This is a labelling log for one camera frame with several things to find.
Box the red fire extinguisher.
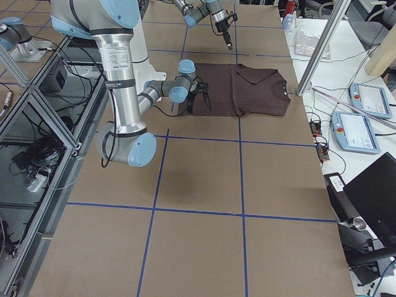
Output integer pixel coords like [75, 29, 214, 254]
[285, 0, 296, 15]

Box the silver metal cup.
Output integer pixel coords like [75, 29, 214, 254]
[347, 217, 367, 231]

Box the white power strip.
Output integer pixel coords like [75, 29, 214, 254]
[27, 173, 47, 193]

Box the orange circuit board near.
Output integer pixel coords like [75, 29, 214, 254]
[316, 142, 330, 163]

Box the aluminium frame post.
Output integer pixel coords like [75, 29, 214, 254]
[296, 0, 351, 96]

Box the black box white label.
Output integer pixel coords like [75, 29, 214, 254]
[324, 173, 345, 192]

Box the teach pendant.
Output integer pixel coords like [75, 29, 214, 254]
[349, 83, 392, 119]
[331, 111, 381, 155]

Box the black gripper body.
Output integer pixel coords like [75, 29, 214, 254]
[187, 88, 199, 107]
[215, 19, 229, 36]

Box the orange circuit board far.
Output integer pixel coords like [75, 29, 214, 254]
[309, 121, 322, 137]

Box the wooden beam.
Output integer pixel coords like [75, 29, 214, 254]
[365, 0, 396, 77]

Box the grey power adapter box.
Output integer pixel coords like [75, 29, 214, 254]
[39, 66, 67, 92]

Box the orange circuit board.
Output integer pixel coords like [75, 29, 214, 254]
[309, 121, 322, 137]
[316, 142, 330, 163]

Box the far teach pendant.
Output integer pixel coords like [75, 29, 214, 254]
[349, 83, 392, 119]

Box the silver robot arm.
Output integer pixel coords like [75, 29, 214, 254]
[49, 1, 238, 50]
[50, 1, 196, 167]

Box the silver foil bag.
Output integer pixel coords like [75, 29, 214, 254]
[294, 30, 321, 57]

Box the brown t-shirt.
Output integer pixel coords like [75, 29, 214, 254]
[178, 63, 291, 116]

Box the near teach pendant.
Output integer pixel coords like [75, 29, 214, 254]
[331, 111, 381, 155]

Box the black laptop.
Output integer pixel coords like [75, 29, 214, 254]
[344, 152, 395, 246]

